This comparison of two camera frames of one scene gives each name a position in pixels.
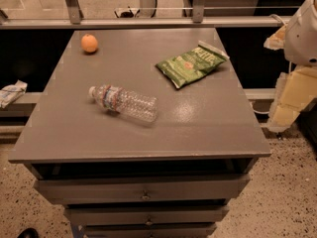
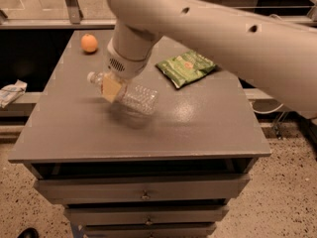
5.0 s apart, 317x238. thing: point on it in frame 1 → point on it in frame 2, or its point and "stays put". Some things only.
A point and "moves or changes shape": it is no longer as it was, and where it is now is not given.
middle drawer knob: (149, 221) stays put
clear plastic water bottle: (126, 102) moves or changes shape
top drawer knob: (146, 195) stays put
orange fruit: (88, 43) stays put
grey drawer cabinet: (143, 133) stays put
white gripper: (303, 39) → (123, 66)
